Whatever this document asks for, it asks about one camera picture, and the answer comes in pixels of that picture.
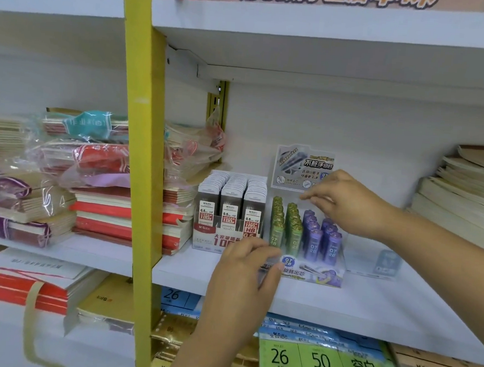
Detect clear display of green purple tubes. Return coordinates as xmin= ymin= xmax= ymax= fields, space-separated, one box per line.
xmin=262 ymin=144 xmax=354 ymax=288

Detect person's right hand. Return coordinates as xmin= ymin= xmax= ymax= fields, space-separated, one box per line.
xmin=296 ymin=167 xmax=397 ymax=242

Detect pink paper sheet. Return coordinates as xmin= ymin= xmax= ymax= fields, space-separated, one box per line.
xmin=84 ymin=170 xmax=132 ymax=191

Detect clear box with blue label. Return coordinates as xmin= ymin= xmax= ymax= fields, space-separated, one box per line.
xmin=341 ymin=234 xmax=404 ymax=281

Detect yellow notebook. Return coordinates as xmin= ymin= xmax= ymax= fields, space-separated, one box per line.
xmin=75 ymin=271 xmax=139 ymax=336

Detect crumpled plastic-wrapped notebook pack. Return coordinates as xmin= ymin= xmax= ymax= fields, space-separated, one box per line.
xmin=161 ymin=103 xmax=230 ymax=185

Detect yellow slotted bracket rail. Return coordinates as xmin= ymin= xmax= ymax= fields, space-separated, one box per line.
xmin=205 ymin=79 xmax=230 ymax=127

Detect wrapped red-band notebook stack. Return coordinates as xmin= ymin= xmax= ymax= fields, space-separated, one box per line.
xmin=0 ymin=116 xmax=30 ymax=163

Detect rows of lead cases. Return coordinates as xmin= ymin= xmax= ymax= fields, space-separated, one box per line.
xmin=193 ymin=169 xmax=269 ymax=237

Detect red-spine notebook stack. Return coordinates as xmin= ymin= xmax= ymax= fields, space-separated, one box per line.
xmin=67 ymin=177 xmax=197 ymax=257

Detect person's left hand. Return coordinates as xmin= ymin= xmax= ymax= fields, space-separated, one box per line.
xmin=200 ymin=233 xmax=287 ymax=346

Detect beige paper strap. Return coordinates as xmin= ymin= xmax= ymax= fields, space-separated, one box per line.
xmin=20 ymin=280 xmax=72 ymax=367

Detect person's right forearm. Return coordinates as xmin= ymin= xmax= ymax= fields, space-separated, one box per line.
xmin=371 ymin=203 xmax=484 ymax=356

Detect red white receipt book bundle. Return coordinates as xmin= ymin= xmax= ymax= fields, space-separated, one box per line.
xmin=0 ymin=247 xmax=110 ymax=319

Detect stack of gold paper packs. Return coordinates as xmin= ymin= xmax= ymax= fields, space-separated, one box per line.
xmin=148 ymin=311 xmax=264 ymax=367

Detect person's left forearm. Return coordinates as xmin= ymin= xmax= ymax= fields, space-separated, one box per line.
xmin=165 ymin=325 xmax=265 ymax=367

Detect wrapped teal-band notebook pack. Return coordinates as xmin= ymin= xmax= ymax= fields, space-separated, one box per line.
xmin=40 ymin=107 xmax=131 ymax=143

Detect yellow shelf post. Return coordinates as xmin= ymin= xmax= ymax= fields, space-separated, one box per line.
xmin=96 ymin=0 xmax=183 ymax=367

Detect wrapped purple-band notebook stack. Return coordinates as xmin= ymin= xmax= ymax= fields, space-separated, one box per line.
xmin=0 ymin=168 xmax=80 ymax=250

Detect wrapped red-band notebook pack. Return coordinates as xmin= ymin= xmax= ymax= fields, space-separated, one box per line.
xmin=35 ymin=136 xmax=132 ymax=180

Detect rows of lead tubes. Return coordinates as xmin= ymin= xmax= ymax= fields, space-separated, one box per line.
xmin=268 ymin=196 xmax=345 ymax=265

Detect stack of blue paper packs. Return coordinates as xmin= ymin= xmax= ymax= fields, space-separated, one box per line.
xmin=157 ymin=285 xmax=391 ymax=354

